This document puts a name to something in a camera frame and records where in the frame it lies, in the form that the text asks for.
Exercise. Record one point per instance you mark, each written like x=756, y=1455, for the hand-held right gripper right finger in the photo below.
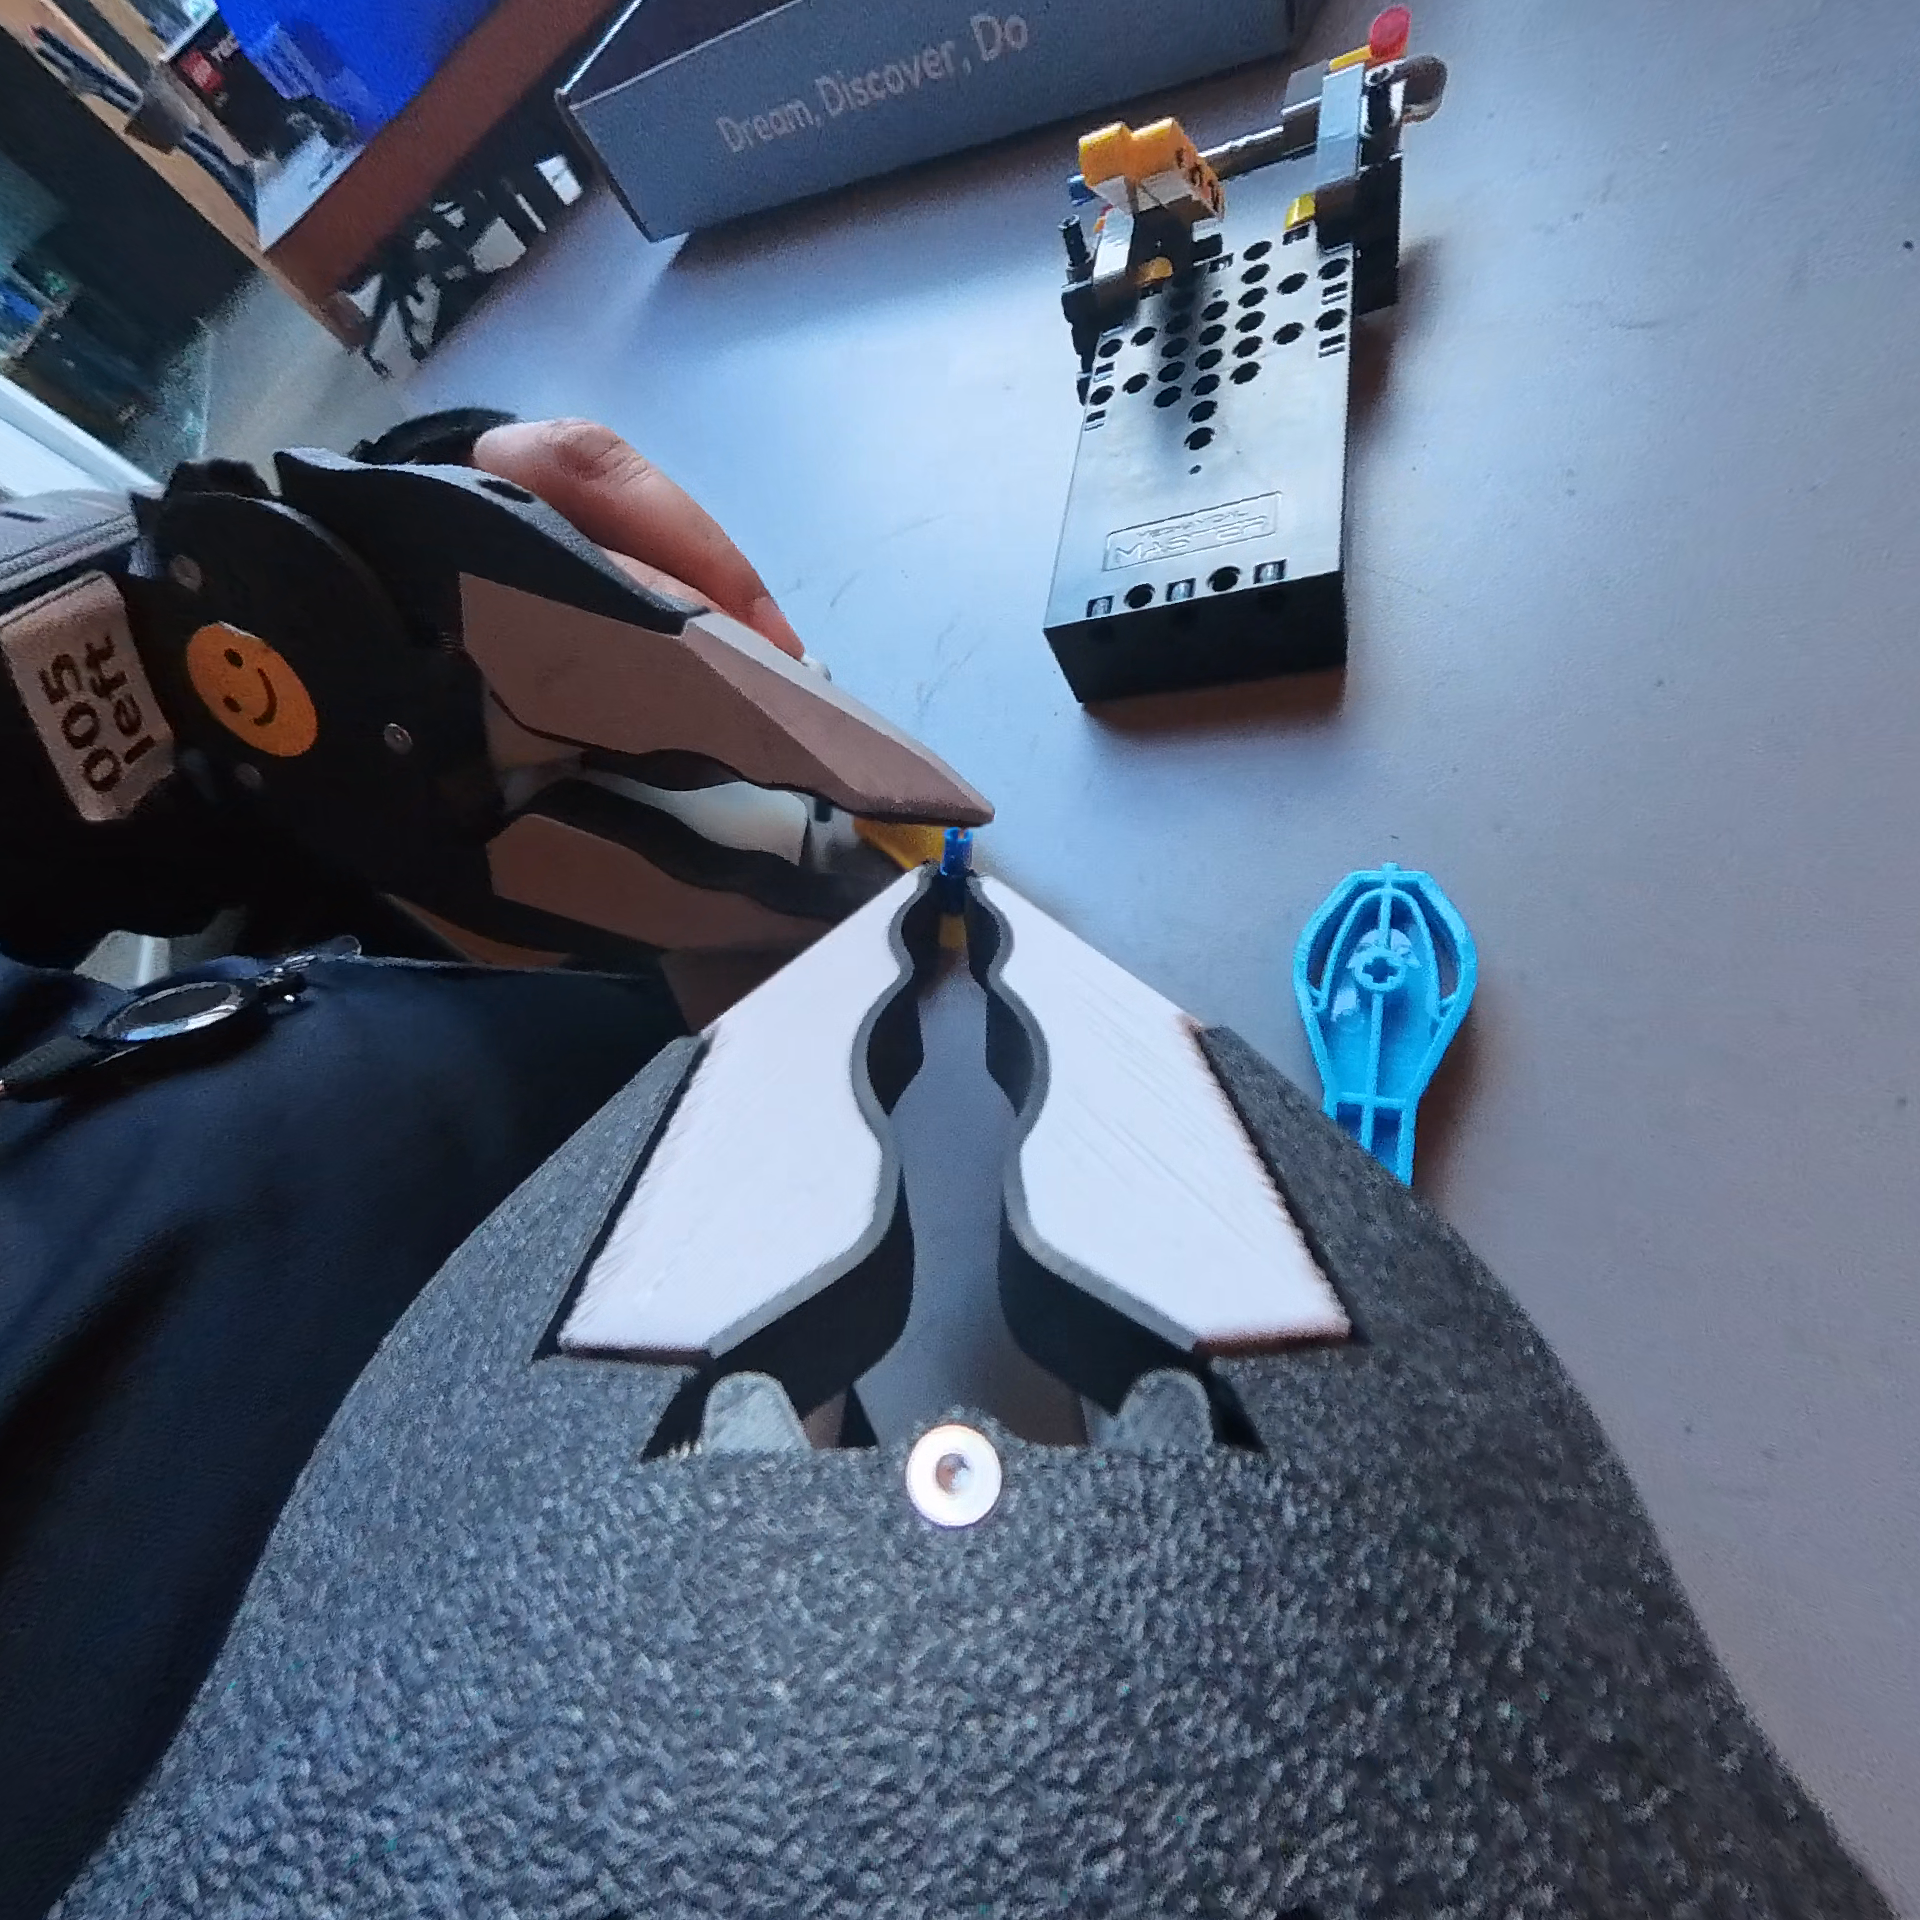
x=1170, y=1172

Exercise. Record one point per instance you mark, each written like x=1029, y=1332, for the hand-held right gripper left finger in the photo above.
x=721, y=1172

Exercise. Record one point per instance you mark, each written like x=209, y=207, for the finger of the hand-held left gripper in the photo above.
x=599, y=870
x=721, y=705

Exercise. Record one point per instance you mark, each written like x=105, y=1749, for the yellow scoop piece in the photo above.
x=900, y=850

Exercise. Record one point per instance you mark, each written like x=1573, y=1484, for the blue brick separator tool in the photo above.
x=1380, y=990

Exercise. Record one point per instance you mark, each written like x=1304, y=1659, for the blue connector pin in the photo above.
x=956, y=862

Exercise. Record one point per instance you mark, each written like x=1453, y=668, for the person's left forearm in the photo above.
x=149, y=915

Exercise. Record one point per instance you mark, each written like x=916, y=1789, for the grey desk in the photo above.
x=1651, y=750

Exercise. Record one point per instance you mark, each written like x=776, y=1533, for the person's left hand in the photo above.
x=645, y=511

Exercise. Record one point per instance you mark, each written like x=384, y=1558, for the brown side table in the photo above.
x=450, y=150

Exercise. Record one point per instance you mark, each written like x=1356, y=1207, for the person's dark clothed body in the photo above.
x=224, y=1277

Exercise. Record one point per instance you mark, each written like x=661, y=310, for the black perforated brick model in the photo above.
x=1200, y=494

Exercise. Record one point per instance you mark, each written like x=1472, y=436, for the blue storage bin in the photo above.
x=345, y=30

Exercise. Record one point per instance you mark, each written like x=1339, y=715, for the dark blue cardboard box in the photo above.
x=900, y=107

